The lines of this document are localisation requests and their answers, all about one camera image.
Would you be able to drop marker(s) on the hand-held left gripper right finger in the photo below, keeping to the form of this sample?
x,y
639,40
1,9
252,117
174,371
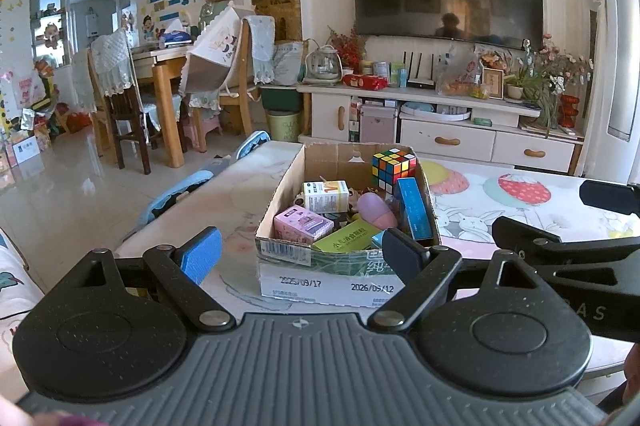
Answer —
x,y
405,253

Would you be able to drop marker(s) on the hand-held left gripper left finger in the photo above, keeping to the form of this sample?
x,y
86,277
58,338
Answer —
x,y
200,253

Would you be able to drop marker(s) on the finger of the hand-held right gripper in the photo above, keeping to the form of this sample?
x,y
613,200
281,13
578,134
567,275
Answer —
x,y
590,276
612,198

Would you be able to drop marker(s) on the blue printed box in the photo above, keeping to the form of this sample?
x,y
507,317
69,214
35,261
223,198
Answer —
x,y
415,211

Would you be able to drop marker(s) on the purple egg-shaped toy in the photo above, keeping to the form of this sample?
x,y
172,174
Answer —
x,y
377,211

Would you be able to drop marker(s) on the green cardboard box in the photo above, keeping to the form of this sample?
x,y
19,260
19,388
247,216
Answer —
x,y
347,238

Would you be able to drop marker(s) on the multicoloured puzzle cube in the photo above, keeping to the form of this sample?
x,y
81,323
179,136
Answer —
x,y
392,169

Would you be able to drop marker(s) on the brown cardboard box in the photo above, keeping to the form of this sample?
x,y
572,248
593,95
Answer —
x,y
310,278

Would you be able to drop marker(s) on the white and orange box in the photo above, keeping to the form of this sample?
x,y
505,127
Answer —
x,y
325,196

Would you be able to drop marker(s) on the pink printed box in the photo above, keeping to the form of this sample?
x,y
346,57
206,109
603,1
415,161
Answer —
x,y
302,225

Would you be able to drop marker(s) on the red vase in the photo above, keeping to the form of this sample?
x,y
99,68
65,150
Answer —
x,y
569,111

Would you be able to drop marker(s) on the printed tablecloth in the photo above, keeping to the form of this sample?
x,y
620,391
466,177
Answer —
x,y
500,206

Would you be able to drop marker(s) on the white television cabinet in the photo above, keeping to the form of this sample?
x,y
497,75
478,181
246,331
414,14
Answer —
x,y
450,141

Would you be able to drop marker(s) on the pink plastic stool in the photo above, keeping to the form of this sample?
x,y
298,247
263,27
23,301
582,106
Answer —
x,y
202,131

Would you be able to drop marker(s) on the silver case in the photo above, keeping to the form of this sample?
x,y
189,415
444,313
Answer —
x,y
377,124

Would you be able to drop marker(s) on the potted plant with flowers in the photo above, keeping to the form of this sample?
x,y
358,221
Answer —
x,y
545,76

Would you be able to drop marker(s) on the white standing air conditioner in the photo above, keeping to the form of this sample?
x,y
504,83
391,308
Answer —
x,y
625,56

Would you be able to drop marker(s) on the light green bin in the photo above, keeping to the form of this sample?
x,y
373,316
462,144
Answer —
x,y
282,126

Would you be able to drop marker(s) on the white curtain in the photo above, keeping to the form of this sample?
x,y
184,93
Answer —
x,y
600,31

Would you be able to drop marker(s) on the black router with antennas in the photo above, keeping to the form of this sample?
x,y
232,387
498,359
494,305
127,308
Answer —
x,y
420,81

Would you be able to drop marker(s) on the dark green container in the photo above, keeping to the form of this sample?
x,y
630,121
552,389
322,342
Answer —
x,y
281,99

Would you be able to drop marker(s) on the wooden dining table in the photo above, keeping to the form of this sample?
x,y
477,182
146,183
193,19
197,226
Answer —
x,y
167,81

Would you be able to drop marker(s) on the dark wooden chair with cover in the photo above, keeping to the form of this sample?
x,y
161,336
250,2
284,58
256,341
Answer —
x,y
120,96

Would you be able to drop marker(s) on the flat red box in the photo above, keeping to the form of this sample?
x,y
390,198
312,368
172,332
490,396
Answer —
x,y
365,81

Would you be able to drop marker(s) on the green and white small box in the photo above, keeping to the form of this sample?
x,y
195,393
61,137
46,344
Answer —
x,y
397,75

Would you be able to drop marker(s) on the clear plastic bag of snacks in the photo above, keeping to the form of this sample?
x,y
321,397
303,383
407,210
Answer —
x,y
457,79

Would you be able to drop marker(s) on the printed sofa cover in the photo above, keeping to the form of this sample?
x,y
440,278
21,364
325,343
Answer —
x,y
17,296

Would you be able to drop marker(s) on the glass kettle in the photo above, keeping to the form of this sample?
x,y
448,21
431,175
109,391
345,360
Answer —
x,y
324,64

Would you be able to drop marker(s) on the white printed sack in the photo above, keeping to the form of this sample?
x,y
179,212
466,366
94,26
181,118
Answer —
x,y
289,64

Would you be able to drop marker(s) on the red berry bouquet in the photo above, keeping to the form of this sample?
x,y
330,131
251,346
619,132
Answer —
x,y
347,46

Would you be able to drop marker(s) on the blue tissue box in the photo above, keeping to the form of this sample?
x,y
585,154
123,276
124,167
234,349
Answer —
x,y
175,34

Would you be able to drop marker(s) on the wooden picture frame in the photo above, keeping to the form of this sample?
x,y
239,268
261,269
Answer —
x,y
492,84

